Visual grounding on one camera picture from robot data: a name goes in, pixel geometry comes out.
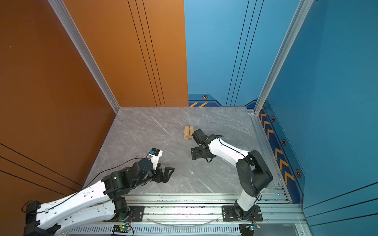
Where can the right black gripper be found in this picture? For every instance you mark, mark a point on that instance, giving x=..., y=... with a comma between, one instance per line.
x=194, y=153

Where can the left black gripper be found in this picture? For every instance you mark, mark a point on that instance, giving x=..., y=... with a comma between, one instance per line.
x=160, y=178

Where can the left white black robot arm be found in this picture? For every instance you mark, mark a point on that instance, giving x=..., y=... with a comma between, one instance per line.
x=102, y=201

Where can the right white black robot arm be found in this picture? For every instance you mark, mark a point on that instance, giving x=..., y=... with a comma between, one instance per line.
x=253, y=173

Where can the left green circuit board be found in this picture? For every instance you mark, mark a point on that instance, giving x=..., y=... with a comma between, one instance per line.
x=122, y=230

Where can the green circuit board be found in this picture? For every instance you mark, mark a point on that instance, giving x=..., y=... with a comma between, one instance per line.
x=122, y=230
x=248, y=229

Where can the right green circuit board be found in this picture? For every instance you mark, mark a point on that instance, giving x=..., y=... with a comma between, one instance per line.
x=248, y=229

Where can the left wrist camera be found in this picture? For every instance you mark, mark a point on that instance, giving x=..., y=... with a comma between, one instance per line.
x=155, y=154

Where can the aluminium rail frame front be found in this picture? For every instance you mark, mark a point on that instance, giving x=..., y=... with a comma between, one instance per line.
x=174, y=209

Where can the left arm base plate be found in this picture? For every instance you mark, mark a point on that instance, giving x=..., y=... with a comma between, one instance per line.
x=135, y=214

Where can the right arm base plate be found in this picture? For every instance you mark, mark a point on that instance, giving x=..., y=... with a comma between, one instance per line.
x=230, y=213

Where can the right aluminium corner post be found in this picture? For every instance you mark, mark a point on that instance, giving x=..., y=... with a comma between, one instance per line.
x=290, y=36

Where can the aluminium corner post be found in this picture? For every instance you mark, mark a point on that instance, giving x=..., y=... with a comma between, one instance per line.
x=290, y=36
x=68, y=23

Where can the left aluminium corner post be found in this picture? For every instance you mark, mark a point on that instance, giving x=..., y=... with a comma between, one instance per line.
x=68, y=23

